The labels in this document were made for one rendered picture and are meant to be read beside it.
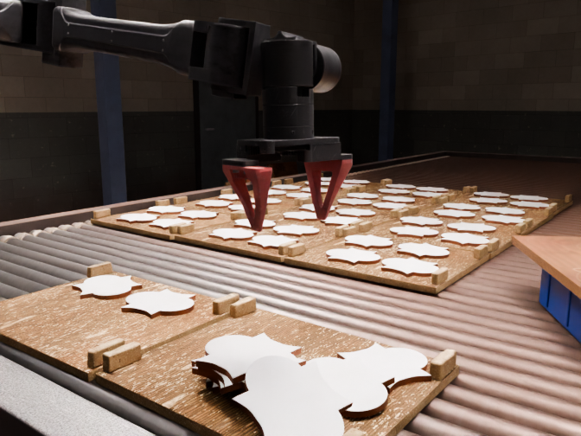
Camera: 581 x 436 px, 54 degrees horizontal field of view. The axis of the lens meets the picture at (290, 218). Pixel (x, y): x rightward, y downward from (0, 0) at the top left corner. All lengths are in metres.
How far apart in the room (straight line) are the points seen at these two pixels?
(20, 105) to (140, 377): 5.56
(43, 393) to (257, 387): 0.34
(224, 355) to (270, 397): 0.12
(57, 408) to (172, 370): 0.16
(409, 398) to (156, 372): 0.36
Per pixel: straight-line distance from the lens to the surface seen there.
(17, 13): 1.00
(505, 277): 1.44
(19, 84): 6.33
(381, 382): 0.79
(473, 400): 0.87
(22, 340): 1.06
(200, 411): 0.77
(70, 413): 0.85
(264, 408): 0.69
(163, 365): 0.90
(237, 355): 0.79
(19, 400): 0.91
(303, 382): 0.72
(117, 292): 1.21
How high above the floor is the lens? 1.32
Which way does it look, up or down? 11 degrees down
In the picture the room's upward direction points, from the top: straight up
